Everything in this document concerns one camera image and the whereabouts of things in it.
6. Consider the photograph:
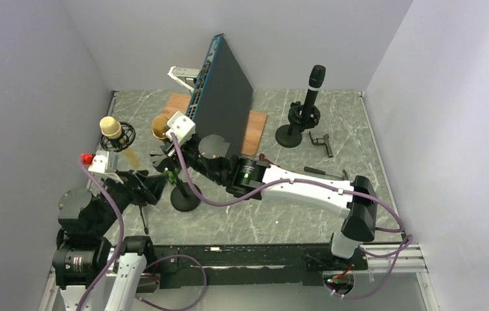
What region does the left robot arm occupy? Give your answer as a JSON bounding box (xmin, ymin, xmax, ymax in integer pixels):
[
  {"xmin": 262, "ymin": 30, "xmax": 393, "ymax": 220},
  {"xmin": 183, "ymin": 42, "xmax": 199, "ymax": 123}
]
[{"xmin": 52, "ymin": 170, "xmax": 168, "ymax": 310}]

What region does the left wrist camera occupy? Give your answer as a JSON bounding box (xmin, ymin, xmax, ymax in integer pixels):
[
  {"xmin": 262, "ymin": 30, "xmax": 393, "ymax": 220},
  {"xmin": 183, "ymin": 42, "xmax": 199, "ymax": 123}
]
[{"xmin": 88, "ymin": 150, "xmax": 119, "ymax": 174}]

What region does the black round-base mic stand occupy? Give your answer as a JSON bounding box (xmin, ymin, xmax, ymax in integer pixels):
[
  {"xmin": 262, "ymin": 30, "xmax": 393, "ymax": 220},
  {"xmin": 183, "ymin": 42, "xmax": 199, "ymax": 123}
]
[{"xmin": 170, "ymin": 180, "xmax": 201, "ymax": 213}]

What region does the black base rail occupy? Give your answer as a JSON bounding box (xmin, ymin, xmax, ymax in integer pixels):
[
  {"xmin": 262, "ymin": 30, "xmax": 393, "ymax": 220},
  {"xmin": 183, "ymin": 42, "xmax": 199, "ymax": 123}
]
[{"xmin": 145, "ymin": 243, "xmax": 368, "ymax": 289}]

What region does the light gold microphone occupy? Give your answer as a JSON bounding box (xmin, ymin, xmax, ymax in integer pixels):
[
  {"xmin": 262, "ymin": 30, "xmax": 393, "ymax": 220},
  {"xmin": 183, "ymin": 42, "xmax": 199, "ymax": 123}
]
[{"xmin": 99, "ymin": 116, "xmax": 140, "ymax": 169}]

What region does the dark gold microphone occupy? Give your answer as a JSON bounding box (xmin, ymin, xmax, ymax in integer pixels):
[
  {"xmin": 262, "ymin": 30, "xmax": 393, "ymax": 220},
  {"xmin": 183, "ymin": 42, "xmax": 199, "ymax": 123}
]
[{"xmin": 151, "ymin": 115, "xmax": 169, "ymax": 142}]

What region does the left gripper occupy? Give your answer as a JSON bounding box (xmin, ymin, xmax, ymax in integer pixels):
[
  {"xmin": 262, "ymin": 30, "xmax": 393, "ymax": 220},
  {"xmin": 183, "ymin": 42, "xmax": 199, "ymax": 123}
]
[{"xmin": 91, "ymin": 167, "xmax": 169, "ymax": 234}]

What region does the white bracket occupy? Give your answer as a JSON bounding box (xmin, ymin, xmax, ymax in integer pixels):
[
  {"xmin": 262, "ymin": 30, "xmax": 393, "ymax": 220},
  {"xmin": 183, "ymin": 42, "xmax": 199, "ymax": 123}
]
[{"xmin": 167, "ymin": 66, "xmax": 200, "ymax": 93}]

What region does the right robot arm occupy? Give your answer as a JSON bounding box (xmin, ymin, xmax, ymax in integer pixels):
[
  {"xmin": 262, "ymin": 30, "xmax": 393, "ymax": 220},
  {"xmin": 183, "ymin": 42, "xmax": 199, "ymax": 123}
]
[{"xmin": 150, "ymin": 132, "xmax": 379, "ymax": 269}]

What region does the black round-base stand rear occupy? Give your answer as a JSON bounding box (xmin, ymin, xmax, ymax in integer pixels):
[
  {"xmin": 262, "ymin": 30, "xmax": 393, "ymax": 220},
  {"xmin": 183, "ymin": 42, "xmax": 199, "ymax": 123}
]
[{"xmin": 275, "ymin": 101, "xmax": 321, "ymax": 148}]

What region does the red brown tap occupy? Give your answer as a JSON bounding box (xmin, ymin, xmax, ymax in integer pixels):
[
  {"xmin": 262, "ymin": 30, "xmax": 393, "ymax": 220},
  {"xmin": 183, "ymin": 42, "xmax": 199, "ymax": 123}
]
[{"xmin": 258, "ymin": 153, "xmax": 279, "ymax": 167}]

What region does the blue network switch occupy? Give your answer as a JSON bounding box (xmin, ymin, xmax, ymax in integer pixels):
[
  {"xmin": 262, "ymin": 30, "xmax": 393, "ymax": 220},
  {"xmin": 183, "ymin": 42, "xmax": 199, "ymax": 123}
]
[{"xmin": 186, "ymin": 33, "xmax": 253, "ymax": 151}]

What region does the black tripod shock-mount stand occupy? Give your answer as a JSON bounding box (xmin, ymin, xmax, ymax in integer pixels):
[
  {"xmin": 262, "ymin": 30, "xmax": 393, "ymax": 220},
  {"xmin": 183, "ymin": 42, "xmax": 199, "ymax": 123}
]
[{"xmin": 100, "ymin": 117, "xmax": 149, "ymax": 235}]

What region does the green plastic tap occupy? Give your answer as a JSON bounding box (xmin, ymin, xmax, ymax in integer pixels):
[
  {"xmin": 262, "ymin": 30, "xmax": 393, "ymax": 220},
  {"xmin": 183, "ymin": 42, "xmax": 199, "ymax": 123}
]
[{"xmin": 165, "ymin": 169, "xmax": 181, "ymax": 185}]

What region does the black microphone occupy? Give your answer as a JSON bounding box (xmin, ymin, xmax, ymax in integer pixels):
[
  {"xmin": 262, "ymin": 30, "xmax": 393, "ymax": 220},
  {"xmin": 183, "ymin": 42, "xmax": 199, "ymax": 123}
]
[{"xmin": 301, "ymin": 65, "xmax": 326, "ymax": 129}]

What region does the wooden board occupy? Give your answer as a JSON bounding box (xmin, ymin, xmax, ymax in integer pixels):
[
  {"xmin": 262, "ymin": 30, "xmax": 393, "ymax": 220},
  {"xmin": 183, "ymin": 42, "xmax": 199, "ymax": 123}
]
[{"xmin": 154, "ymin": 93, "xmax": 267, "ymax": 157}]

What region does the dark metal tap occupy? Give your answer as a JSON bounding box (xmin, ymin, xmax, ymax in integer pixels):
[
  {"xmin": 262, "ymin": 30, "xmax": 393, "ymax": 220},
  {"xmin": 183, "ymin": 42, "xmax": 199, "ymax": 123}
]
[{"xmin": 308, "ymin": 132, "xmax": 334, "ymax": 158}]

